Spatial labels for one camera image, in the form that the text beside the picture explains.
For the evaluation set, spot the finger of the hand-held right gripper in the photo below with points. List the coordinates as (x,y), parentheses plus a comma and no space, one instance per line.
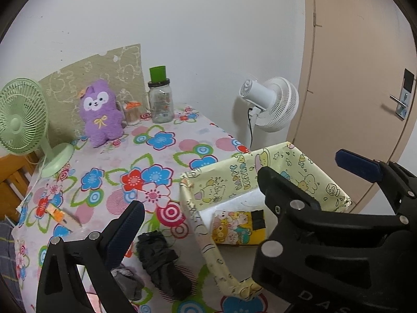
(293,202)
(358,166)

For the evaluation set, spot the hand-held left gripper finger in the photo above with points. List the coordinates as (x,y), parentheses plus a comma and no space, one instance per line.
(125,234)

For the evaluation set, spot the black cloth bundle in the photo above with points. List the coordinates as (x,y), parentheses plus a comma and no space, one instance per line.
(163,260)

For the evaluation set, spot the grey sock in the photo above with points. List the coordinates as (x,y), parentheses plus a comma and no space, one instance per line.
(128,283)

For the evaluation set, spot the yellow cartoon printed storage box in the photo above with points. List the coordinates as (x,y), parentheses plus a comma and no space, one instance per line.
(228,176)

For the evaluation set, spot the orange beige small packet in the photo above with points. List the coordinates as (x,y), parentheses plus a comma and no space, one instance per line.
(63,216)

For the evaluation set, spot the yellow cartoon pouch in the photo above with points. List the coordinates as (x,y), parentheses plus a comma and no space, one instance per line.
(231,228)

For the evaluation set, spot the beige door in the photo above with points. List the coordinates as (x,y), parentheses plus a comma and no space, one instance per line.
(358,71)

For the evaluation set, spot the white standing fan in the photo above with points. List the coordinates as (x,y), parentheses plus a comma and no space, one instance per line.
(275,104)

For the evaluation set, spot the floral tablecloth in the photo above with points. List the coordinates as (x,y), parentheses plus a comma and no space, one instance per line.
(156,140)

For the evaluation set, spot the blue plaid cloth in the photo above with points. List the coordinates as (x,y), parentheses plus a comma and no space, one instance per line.
(8,260)

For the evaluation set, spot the purple plush toy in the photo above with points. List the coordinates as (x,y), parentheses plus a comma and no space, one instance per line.
(99,117)

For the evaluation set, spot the toothpick holder with orange lid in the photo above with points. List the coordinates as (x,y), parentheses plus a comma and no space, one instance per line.
(132,114)

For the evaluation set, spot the orange wooden furniture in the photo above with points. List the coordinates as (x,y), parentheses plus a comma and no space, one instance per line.
(13,182)

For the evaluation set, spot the glass jar with black lid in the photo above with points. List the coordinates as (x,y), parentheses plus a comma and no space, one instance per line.
(160,104)

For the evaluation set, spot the green desk fan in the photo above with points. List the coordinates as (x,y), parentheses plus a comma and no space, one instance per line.
(22,117)

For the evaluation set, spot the green plastic cup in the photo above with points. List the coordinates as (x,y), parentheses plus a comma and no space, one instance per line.
(158,74)

